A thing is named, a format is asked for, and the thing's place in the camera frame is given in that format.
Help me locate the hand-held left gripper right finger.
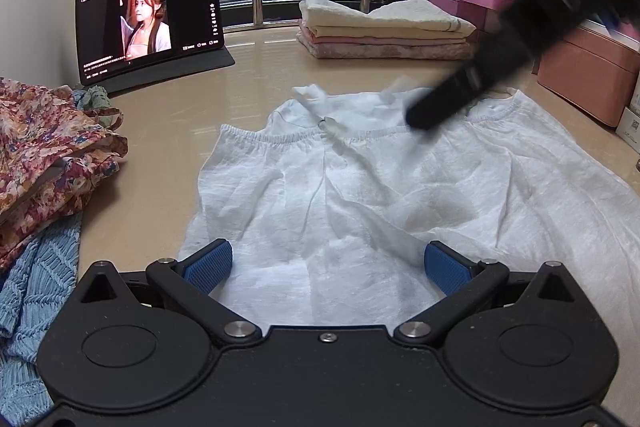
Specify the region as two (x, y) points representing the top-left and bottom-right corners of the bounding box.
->
(395, 241), (588, 348)

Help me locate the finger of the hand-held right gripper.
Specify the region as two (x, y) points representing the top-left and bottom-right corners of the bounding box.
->
(406, 17), (531, 130)

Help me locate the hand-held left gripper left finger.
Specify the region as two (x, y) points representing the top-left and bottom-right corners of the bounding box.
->
(67, 238), (262, 348)

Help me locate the white garment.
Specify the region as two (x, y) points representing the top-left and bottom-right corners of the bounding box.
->
(177, 82), (640, 330)
(299, 0), (477, 42)

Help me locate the dark pink box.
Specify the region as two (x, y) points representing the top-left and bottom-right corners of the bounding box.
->
(440, 0), (503, 34)

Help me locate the pink floral folded garment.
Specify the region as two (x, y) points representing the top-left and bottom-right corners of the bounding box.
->
(296, 38), (477, 60)

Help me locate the salmon pink storage box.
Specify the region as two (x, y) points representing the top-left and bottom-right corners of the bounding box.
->
(536, 21), (640, 128)

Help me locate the white folded garment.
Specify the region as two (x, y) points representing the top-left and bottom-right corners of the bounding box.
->
(299, 0), (477, 42)

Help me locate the cream folded garment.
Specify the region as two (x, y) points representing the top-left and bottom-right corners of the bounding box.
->
(299, 23), (473, 46)

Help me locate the small white printed box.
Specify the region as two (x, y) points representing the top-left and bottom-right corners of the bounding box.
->
(615, 106), (640, 148)

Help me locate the blue knit garment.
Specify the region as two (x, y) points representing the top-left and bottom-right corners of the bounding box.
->
(0, 212), (85, 427)

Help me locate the pale green cloth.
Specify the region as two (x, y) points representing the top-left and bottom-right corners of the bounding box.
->
(74, 86), (124, 131)

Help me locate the black tablet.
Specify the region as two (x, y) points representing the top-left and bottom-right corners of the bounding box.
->
(75, 0), (224, 86)

